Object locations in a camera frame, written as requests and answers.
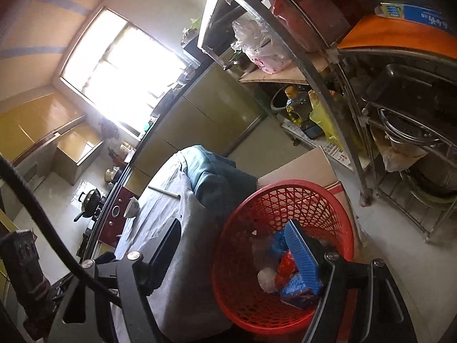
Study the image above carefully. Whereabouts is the steel cooking pot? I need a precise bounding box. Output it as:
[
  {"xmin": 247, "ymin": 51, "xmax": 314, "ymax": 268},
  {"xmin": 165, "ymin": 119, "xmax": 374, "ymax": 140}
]
[{"xmin": 223, "ymin": 50, "xmax": 256, "ymax": 77}]

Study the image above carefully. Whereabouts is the red trash in basket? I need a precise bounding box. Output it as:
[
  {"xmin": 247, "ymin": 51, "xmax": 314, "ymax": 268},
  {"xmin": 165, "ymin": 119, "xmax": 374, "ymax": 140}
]
[{"xmin": 274, "ymin": 250, "xmax": 298, "ymax": 289}]

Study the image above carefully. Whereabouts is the cardboard box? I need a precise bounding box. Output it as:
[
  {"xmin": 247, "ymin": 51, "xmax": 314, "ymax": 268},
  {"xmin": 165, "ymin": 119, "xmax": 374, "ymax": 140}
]
[{"xmin": 257, "ymin": 147, "xmax": 362, "ymax": 258}]

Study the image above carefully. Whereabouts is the black wok with lid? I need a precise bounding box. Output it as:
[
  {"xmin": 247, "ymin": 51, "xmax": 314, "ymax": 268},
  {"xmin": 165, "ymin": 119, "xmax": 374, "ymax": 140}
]
[{"xmin": 74, "ymin": 188, "xmax": 101, "ymax": 222}]

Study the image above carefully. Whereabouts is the blue trash bag in basket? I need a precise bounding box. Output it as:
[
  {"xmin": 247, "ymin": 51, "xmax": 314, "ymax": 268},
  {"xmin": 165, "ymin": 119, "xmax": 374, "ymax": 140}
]
[{"xmin": 270, "ymin": 230, "xmax": 289, "ymax": 260}]

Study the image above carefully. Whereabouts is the yellow plastic bag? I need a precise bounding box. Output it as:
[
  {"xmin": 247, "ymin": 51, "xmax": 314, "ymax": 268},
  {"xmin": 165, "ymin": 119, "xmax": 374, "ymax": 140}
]
[{"xmin": 308, "ymin": 90, "xmax": 346, "ymax": 151}]

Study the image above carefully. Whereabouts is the dark red oven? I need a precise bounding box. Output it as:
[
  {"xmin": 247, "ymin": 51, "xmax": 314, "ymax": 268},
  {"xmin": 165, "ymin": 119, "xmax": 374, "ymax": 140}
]
[{"xmin": 98, "ymin": 187, "xmax": 135, "ymax": 248}]

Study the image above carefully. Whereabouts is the metal storage rack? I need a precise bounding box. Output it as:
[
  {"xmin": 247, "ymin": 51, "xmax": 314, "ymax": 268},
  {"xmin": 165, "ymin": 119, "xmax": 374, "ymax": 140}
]
[{"xmin": 198, "ymin": 0, "xmax": 456, "ymax": 241}]

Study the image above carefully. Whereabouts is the black bucket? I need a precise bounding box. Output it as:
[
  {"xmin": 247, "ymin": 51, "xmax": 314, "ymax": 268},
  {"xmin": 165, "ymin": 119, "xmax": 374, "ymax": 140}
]
[{"xmin": 270, "ymin": 85, "xmax": 288, "ymax": 112}]

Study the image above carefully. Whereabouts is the long wooden stick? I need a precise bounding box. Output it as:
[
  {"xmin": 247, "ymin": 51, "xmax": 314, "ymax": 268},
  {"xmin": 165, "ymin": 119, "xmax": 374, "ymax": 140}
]
[{"xmin": 147, "ymin": 185, "xmax": 181, "ymax": 200}]

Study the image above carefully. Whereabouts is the grey tablecloth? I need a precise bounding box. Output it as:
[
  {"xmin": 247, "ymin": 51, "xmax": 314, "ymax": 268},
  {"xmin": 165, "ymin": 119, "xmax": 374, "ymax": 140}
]
[{"xmin": 110, "ymin": 144, "xmax": 260, "ymax": 343}]

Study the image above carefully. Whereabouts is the range hood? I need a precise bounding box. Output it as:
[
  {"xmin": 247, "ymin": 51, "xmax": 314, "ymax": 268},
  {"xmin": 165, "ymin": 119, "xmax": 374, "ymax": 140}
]
[{"xmin": 12, "ymin": 132, "xmax": 61, "ymax": 191}]

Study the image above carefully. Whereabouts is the white pink plastic bag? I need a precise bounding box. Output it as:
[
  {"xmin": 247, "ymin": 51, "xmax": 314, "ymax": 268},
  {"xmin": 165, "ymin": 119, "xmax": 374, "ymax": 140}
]
[{"xmin": 231, "ymin": 17, "xmax": 292, "ymax": 74}]

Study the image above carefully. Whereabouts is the red plastic basket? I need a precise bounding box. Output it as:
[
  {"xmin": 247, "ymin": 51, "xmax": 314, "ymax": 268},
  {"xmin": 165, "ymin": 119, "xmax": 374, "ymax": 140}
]
[{"xmin": 211, "ymin": 180, "xmax": 355, "ymax": 336}]

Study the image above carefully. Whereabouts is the white ceramic bowl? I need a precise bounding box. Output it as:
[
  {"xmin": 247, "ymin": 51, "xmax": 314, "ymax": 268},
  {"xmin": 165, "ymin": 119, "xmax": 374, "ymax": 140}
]
[{"xmin": 124, "ymin": 197, "xmax": 140, "ymax": 219}]

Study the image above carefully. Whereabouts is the red plastic bag on shelf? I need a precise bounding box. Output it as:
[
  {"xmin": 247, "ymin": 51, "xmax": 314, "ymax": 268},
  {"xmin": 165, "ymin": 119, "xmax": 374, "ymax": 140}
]
[{"xmin": 270, "ymin": 0, "xmax": 350, "ymax": 53}]

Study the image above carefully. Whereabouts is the cooking oil bottle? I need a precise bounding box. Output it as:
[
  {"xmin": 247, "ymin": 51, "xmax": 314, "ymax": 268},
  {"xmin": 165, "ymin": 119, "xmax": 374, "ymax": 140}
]
[{"xmin": 284, "ymin": 85, "xmax": 311, "ymax": 130}]

